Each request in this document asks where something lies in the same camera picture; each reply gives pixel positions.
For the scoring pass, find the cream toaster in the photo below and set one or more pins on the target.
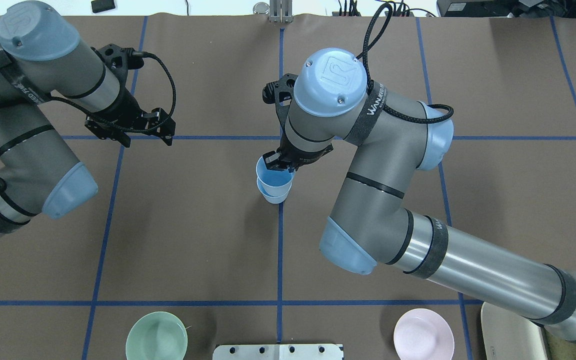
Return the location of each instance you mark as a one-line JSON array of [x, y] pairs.
[[508, 336]]

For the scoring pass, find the green bowl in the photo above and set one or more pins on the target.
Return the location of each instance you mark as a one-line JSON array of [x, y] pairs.
[[157, 335]]

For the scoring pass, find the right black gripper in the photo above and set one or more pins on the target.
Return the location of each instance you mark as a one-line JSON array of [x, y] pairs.
[[295, 154]]

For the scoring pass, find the aluminium frame post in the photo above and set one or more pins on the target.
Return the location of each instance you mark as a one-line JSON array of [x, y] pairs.
[[281, 11]]

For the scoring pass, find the black power strip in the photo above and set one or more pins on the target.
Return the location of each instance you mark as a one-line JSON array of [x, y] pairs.
[[347, 9]]

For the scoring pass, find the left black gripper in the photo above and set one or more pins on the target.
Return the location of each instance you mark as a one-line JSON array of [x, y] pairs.
[[127, 107]]

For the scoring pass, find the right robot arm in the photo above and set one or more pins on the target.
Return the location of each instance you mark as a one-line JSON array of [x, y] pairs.
[[493, 218]]

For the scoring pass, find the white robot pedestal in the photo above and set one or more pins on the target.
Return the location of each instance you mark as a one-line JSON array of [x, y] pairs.
[[309, 351]]

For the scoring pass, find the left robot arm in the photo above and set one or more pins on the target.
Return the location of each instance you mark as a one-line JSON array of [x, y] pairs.
[[43, 58]]

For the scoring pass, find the light blue cup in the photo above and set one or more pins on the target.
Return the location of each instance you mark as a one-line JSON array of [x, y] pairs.
[[274, 194], [273, 178]]

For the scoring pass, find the small black square device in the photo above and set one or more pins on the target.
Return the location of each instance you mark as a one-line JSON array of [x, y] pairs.
[[100, 6]]

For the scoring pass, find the pink bowl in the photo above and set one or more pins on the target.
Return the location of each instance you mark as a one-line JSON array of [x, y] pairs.
[[422, 334]]

